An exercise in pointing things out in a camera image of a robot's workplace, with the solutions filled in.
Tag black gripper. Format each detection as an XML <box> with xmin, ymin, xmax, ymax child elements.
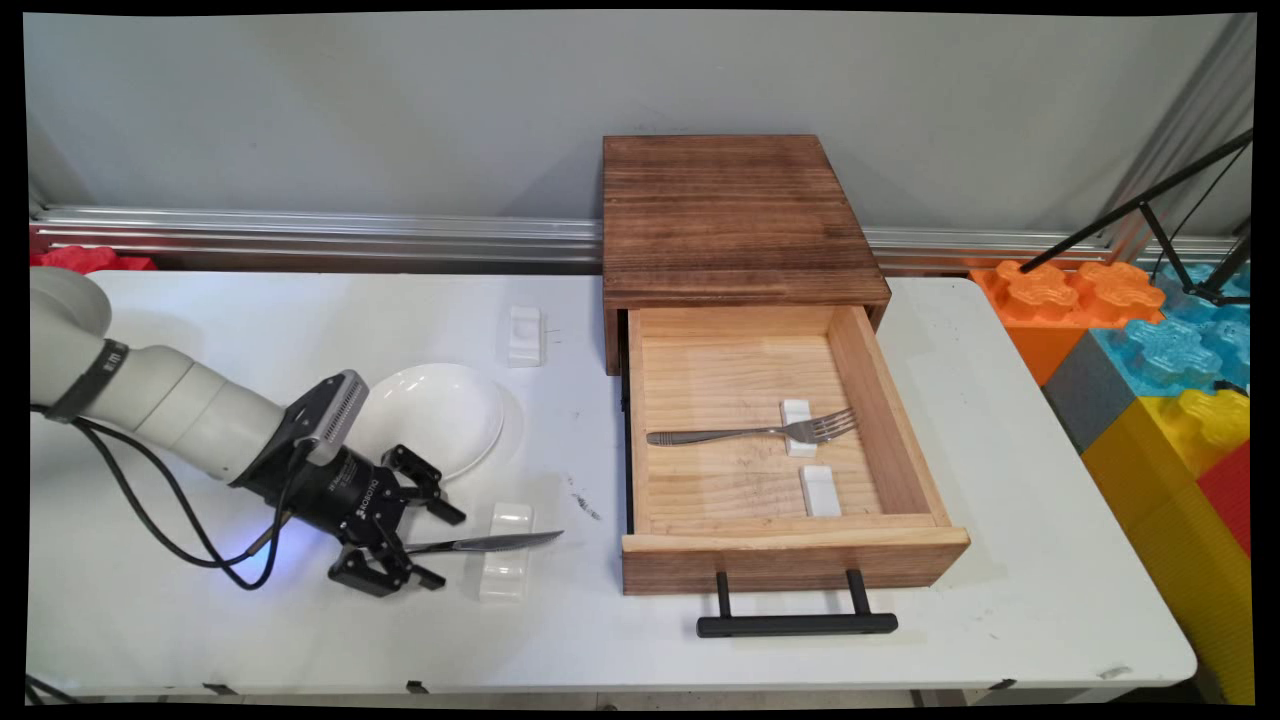
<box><xmin>232</xmin><ymin>440</ymin><xmax>467</xmax><ymax>599</ymax></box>

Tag black drawer handle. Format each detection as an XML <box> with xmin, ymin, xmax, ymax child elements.
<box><xmin>697</xmin><ymin>570</ymin><xmax>899</xmax><ymax>638</ymax></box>

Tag blue giant building block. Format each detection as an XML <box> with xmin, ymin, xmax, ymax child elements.
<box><xmin>1090</xmin><ymin>262</ymin><xmax>1251</xmax><ymax>399</ymax></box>

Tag white ceramic cutlery rest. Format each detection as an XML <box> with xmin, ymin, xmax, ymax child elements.
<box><xmin>800</xmin><ymin>465</ymin><xmax>843</xmax><ymax>518</ymax></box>
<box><xmin>780</xmin><ymin>399</ymin><xmax>819</xmax><ymax>458</ymax></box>
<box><xmin>507</xmin><ymin>306</ymin><xmax>546</xmax><ymax>368</ymax></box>

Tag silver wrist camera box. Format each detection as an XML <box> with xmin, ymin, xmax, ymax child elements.
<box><xmin>285</xmin><ymin>370</ymin><xmax>369</xmax><ymax>468</ymax></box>

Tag clear rest under knife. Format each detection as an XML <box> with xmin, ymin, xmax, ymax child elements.
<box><xmin>478</xmin><ymin>503</ymin><xmax>535</xmax><ymax>602</ymax></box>

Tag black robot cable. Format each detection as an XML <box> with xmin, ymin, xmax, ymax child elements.
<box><xmin>98</xmin><ymin>445</ymin><xmax>296</xmax><ymax>570</ymax></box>
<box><xmin>72</xmin><ymin>418</ymin><xmax>306</xmax><ymax>592</ymax></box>

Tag red giant building block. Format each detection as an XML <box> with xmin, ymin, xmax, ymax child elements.
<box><xmin>1197</xmin><ymin>440</ymin><xmax>1251</xmax><ymax>556</ymax></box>

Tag orange giant building block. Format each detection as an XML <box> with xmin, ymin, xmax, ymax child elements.
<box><xmin>970</xmin><ymin>260</ymin><xmax>1166</xmax><ymax>386</ymax></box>

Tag black tripod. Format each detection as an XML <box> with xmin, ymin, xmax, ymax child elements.
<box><xmin>1020</xmin><ymin>130</ymin><xmax>1254</xmax><ymax>306</ymax></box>

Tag steel fork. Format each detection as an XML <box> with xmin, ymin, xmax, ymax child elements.
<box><xmin>646</xmin><ymin>408</ymin><xmax>859</xmax><ymax>448</ymax></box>

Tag grey giant building block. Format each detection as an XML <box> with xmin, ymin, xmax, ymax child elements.
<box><xmin>1042</xmin><ymin>330</ymin><xmax>1141</xmax><ymax>453</ymax></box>

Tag white round plate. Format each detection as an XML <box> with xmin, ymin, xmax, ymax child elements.
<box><xmin>355</xmin><ymin>362</ymin><xmax>505</xmax><ymax>483</ymax></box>

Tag red block with studs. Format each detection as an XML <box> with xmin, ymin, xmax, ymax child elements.
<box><xmin>32</xmin><ymin>245</ymin><xmax>159</xmax><ymax>273</ymax></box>

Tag black arm strap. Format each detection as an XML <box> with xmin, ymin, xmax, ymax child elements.
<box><xmin>45</xmin><ymin>340</ymin><xmax>130</xmax><ymax>423</ymax></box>

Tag dark wooden drawer cabinet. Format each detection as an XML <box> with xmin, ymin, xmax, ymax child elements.
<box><xmin>602</xmin><ymin>135</ymin><xmax>893</xmax><ymax>376</ymax></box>

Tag steel table knife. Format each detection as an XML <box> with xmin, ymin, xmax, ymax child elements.
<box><xmin>405</xmin><ymin>530</ymin><xmax>566</xmax><ymax>558</ymax></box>

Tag aluminium rail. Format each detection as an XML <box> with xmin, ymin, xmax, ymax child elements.
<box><xmin>30</xmin><ymin>207</ymin><xmax>1241</xmax><ymax>277</ymax></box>

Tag light wooden drawer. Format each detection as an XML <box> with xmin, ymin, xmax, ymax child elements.
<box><xmin>620</xmin><ymin>305</ymin><xmax>971</xmax><ymax>597</ymax></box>

